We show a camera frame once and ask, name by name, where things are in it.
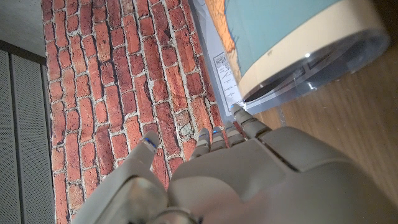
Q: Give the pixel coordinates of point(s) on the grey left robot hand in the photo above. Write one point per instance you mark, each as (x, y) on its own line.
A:
(248, 180)

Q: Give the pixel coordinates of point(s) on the rolled colourful map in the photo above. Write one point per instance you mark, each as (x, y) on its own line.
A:
(273, 34)

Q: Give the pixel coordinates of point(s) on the red brick printed backdrop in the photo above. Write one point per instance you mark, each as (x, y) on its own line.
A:
(118, 77)

